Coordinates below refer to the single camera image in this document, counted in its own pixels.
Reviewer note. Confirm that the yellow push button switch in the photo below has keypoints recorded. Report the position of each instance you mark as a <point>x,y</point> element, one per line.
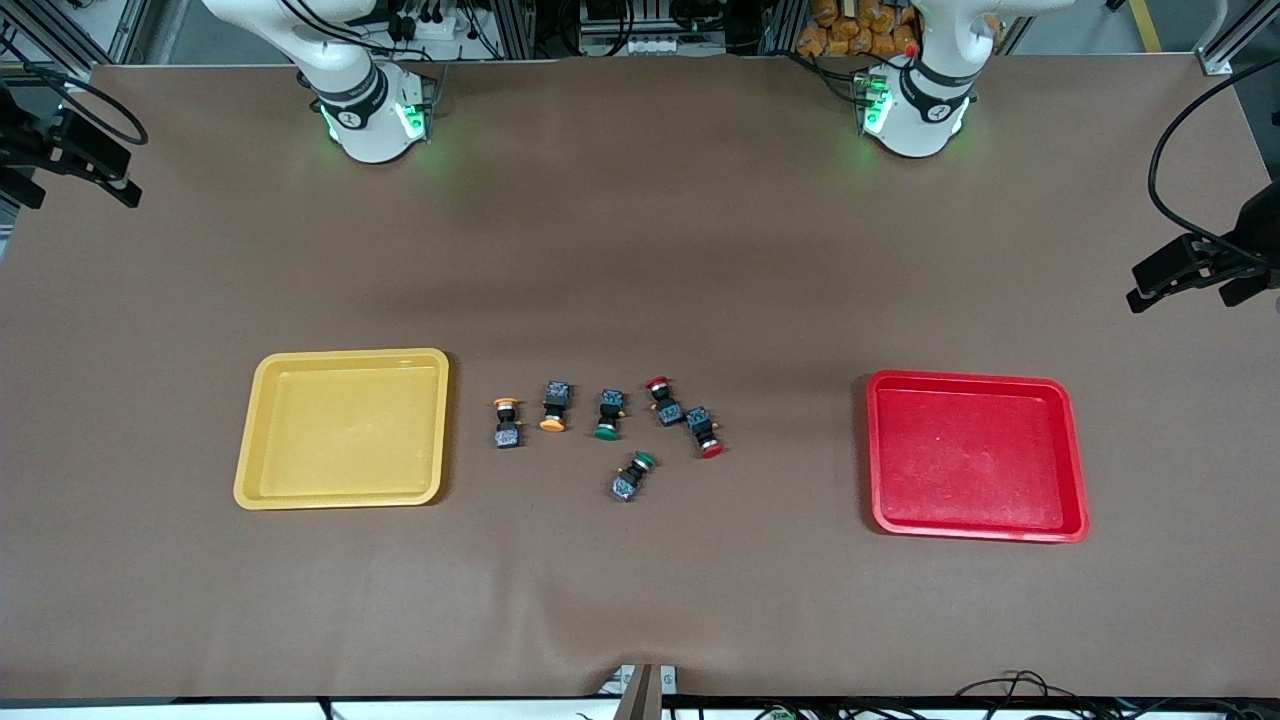
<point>508,434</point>
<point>556,397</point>

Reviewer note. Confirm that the red push button switch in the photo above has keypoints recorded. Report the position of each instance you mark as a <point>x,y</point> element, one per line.
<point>700,420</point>
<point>668,412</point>

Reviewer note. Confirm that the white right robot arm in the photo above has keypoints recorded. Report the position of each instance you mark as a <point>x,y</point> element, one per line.
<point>370,130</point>

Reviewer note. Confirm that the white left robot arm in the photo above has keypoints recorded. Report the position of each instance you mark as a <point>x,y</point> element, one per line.
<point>915,130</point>

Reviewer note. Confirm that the red plastic tray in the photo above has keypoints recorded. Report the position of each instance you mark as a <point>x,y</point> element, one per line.
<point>970,455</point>

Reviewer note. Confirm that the white power strip with plugs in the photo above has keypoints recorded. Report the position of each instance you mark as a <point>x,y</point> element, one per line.
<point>430,32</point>

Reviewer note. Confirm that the yellow plastic tray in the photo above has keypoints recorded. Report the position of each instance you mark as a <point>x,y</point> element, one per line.
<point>340,430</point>

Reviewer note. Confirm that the orange objects pile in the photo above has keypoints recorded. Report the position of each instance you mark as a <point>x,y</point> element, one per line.
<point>850,30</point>

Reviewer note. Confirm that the brown table cover mat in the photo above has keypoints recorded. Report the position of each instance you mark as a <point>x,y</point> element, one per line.
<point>640,250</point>

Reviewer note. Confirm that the aluminium frame profile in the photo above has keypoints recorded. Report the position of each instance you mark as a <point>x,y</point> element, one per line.
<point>130,30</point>
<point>1215,55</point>

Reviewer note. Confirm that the green push button switch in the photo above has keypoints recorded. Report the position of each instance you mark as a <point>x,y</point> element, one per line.
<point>610,405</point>
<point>627,487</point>

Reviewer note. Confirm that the metal table bracket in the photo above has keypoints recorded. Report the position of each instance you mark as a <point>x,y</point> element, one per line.
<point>640,695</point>

